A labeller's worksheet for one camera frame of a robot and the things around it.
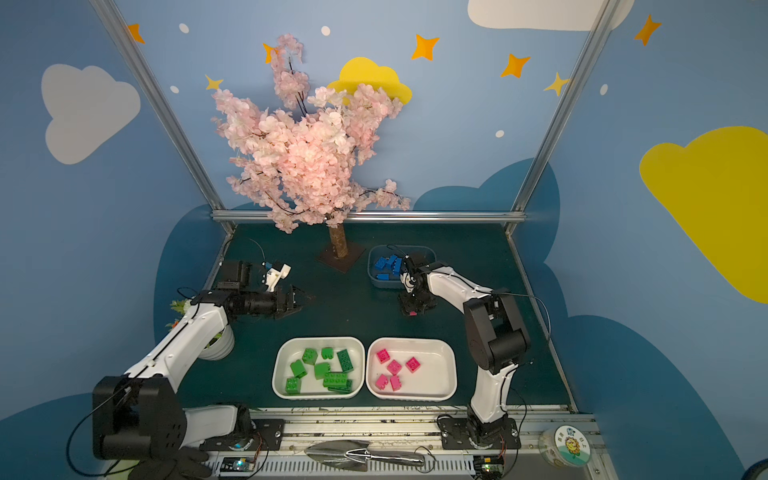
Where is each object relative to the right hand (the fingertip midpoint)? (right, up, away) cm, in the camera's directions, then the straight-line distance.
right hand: (413, 305), depth 95 cm
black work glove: (-56, -33, -26) cm, 70 cm away
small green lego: (-26, -13, -9) cm, 30 cm away
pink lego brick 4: (-1, -15, -10) cm, 18 cm away
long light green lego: (-23, -18, -15) cm, 32 cm away
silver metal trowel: (-16, -33, -23) cm, 43 cm away
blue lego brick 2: (-10, +13, +13) cm, 21 cm away
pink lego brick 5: (-10, -19, -14) cm, 26 cm away
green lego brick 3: (-34, -19, -16) cm, 42 cm away
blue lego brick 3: (-5, +13, +12) cm, 18 cm away
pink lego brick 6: (-6, -19, -13) cm, 24 cm away
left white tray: (-36, -11, -11) cm, 39 cm away
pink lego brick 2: (-10, -13, -9) cm, 19 cm away
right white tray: (+5, -20, -11) cm, 23 cm away
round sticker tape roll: (+32, -27, -29) cm, 51 cm away
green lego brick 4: (-28, -17, -11) cm, 34 cm away
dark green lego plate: (-21, -21, -15) cm, 33 cm away
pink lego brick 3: (-6, -16, -11) cm, 20 cm away
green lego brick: (-34, -16, -13) cm, 39 cm away
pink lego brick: (-1, -1, -8) cm, 9 cm away
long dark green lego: (-21, -14, -11) cm, 27 cm away
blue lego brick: (-10, +9, +6) cm, 15 cm away
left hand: (-31, +3, -14) cm, 34 cm away
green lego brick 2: (-31, -13, -11) cm, 35 cm away
